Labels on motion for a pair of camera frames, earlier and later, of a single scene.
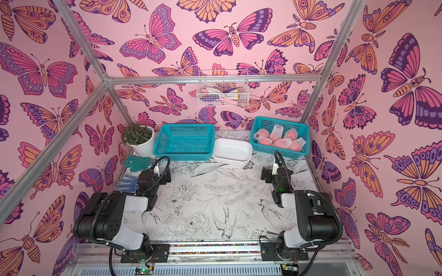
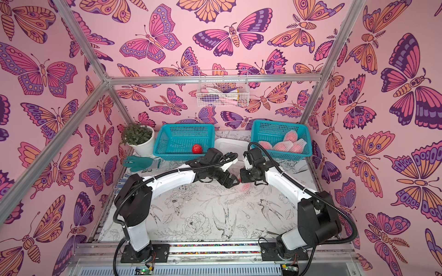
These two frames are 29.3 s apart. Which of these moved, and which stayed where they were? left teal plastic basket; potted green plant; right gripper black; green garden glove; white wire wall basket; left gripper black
Moved: right gripper black; left gripper black
Stayed: left teal plastic basket; white wire wall basket; potted green plant; green garden glove
